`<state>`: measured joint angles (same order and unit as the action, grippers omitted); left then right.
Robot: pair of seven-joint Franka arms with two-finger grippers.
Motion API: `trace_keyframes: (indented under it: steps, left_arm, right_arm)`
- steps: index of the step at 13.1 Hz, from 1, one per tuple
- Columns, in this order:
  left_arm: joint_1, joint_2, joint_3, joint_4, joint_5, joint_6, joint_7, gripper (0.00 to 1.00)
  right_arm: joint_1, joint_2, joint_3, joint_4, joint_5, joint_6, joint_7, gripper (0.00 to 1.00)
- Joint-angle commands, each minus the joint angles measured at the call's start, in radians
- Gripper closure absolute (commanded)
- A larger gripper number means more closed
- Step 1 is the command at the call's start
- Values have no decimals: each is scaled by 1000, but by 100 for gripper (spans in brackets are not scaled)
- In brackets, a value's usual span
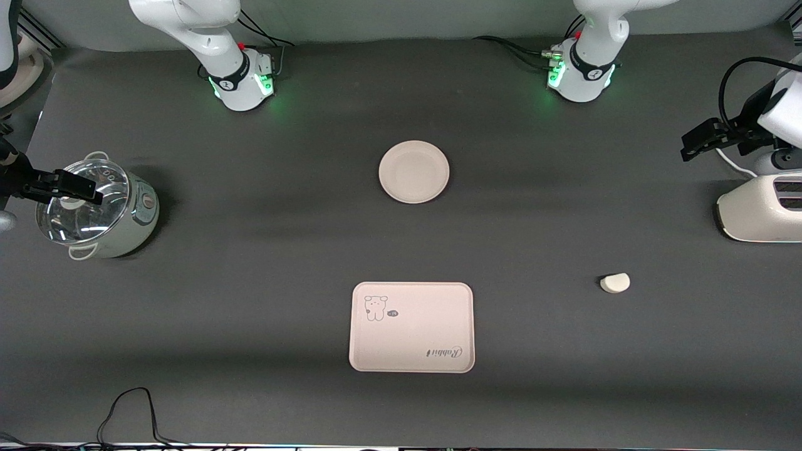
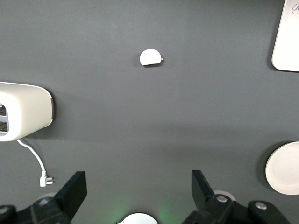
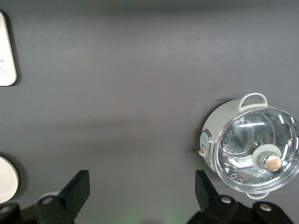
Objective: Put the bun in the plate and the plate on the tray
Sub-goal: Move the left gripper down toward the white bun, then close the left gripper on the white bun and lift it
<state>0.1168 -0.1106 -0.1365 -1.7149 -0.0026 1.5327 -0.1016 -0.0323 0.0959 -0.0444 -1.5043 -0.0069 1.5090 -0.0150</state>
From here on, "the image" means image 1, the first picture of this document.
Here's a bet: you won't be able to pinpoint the pale green electric cooking pot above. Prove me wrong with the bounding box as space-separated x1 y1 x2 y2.
36 150 160 261

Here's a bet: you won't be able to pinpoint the round beige plate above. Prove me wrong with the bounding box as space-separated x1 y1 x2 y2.
378 140 450 205

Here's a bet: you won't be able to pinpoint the beige round object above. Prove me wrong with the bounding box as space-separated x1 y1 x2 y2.
0 38 46 117

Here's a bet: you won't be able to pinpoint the black left arm base cables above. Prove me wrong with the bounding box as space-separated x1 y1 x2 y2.
472 14 586 71

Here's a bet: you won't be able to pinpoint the dark grey table mat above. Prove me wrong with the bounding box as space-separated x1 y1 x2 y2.
0 25 802 447

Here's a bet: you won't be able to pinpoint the black arm base cables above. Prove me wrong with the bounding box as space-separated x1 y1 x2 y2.
236 9 296 77
472 14 586 71

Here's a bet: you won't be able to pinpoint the cream white toaster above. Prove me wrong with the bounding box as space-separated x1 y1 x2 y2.
716 170 802 244

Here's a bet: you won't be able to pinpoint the beige rabbit print tray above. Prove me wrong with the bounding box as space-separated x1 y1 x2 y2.
348 281 476 374

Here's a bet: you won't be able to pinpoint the black right arm base cables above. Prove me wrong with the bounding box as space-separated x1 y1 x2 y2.
236 9 296 77

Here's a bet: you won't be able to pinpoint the glass pot lid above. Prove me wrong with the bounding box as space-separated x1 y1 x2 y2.
36 159 131 246

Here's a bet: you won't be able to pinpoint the black left arm wrist cable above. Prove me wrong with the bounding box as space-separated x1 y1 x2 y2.
719 56 802 135

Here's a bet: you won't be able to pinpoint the thin black loose cable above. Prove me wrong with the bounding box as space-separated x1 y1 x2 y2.
94 386 189 449

